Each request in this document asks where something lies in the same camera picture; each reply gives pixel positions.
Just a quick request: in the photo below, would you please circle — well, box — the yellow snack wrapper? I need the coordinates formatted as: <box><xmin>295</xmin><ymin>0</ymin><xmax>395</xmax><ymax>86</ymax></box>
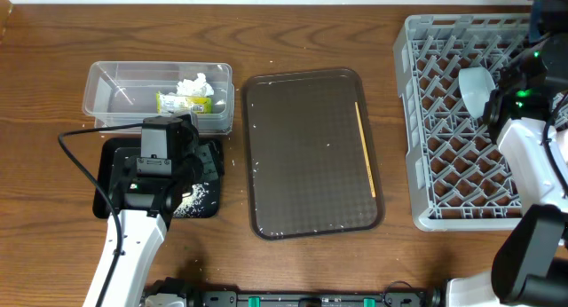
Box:
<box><xmin>155</xmin><ymin>92</ymin><xmax>212</xmax><ymax>114</ymax></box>

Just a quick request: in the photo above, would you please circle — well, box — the white tissue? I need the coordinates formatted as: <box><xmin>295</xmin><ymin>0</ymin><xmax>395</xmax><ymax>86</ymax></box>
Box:
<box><xmin>177</xmin><ymin>73</ymin><xmax>214</xmax><ymax>97</ymax></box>

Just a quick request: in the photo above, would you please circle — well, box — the light blue rice bowl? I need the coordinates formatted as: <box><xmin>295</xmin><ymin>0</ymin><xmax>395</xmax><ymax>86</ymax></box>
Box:
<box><xmin>458</xmin><ymin>67</ymin><xmax>495</xmax><ymax>118</ymax></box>

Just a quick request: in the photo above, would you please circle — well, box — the wooden chopstick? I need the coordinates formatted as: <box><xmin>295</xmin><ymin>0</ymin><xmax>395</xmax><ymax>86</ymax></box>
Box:
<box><xmin>354</xmin><ymin>101</ymin><xmax>376</xmax><ymax>199</ymax></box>

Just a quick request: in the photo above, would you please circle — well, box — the dark blue plate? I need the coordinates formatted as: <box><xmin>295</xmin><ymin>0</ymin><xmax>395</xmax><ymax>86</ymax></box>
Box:
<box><xmin>528</xmin><ymin>1</ymin><xmax>542</xmax><ymax>43</ymax></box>

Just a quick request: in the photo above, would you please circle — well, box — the pink cup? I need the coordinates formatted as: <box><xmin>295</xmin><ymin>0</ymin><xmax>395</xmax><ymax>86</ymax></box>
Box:
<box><xmin>556</xmin><ymin>130</ymin><xmax>568</xmax><ymax>164</ymax></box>

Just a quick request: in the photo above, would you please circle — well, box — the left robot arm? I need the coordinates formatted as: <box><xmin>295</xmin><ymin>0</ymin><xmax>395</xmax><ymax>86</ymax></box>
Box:
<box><xmin>84</xmin><ymin>112</ymin><xmax>224</xmax><ymax>306</ymax></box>

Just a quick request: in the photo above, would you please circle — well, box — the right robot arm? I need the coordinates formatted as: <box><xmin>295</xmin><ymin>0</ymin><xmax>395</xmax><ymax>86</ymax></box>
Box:
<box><xmin>441</xmin><ymin>0</ymin><xmax>567</xmax><ymax>306</ymax></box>

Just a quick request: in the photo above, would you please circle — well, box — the grey dishwasher rack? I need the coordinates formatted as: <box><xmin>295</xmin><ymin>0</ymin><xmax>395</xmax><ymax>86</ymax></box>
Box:
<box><xmin>393</xmin><ymin>13</ymin><xmax>567</xmax><ymax>232</ymax></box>

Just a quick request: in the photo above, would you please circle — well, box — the spilled rice pile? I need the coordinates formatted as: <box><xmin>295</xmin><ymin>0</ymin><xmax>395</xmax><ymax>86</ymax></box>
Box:
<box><xmin>173</xmin><ymin>183</ymin><xmax>209</xmax><ymax>218</ymax></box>

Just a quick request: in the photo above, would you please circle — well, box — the black tray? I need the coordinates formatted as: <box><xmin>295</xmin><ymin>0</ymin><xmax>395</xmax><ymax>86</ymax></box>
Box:
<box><xmin>98</xmin><ymin>137</ymin><xmax>225</xmax><ymax>218</ymax></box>

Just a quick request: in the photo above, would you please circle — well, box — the clear plastic bin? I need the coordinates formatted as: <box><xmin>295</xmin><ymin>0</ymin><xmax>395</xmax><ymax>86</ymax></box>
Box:
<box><xmin>83</xmin><ymin>61</ymin><xmax>234</xmax><ymax>136</ymax></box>

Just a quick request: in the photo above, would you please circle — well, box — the brown serving tray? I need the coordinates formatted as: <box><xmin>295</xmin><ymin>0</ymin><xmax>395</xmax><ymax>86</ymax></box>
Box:
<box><xmin>241</xmin><ymin>67</ymin><xmax>385</xmax><ymax>240</ymax></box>

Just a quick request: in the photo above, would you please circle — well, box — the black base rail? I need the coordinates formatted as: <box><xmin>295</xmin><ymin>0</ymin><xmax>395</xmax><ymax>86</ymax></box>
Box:
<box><xmin>140</xmin><ymin>291</ymin><xmax>444</xmax><ymax>307</ymax></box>

